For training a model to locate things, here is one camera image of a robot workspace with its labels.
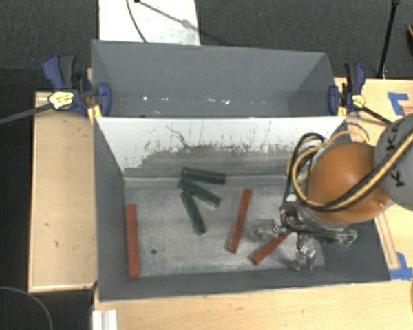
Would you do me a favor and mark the red-brown flat block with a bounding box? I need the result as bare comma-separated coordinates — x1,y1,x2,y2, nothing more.
125,203,141,278
226,187,253,254
249,231,292,266

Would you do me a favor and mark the dark green flat block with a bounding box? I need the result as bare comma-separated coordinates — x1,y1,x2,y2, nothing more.
177,179,222,208
180,189,208,236
180,166,227,186

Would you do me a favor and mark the grey metal bin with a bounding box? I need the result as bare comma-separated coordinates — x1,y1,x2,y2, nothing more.
90,38,392,302

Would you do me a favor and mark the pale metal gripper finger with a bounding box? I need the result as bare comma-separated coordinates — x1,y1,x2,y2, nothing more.
288,234,324,272
250,219,287,242

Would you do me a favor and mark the pale wood board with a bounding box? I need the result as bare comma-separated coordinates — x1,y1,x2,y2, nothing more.
27,91,99,294

